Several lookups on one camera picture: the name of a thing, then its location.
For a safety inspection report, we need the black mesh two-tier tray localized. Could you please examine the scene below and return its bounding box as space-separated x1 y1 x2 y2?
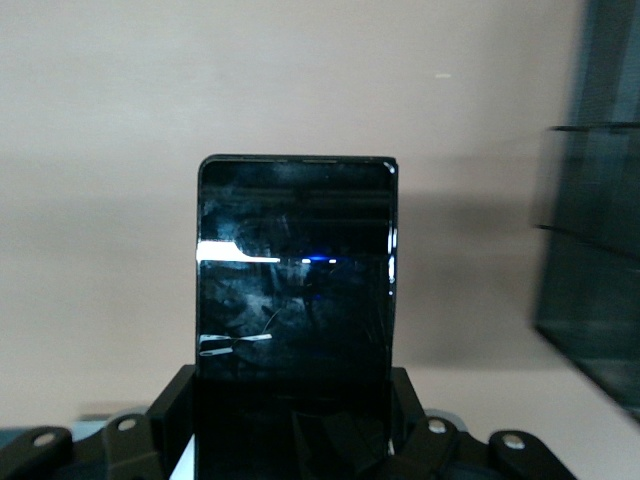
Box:
529 0 640 422

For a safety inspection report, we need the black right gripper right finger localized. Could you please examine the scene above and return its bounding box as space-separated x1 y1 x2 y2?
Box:
389 367 576 480

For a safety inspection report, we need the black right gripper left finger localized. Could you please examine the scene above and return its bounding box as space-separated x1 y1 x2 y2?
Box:
0 364 196 480

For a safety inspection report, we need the long black smartphone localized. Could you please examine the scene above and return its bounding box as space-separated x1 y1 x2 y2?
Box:
193 154 400 480

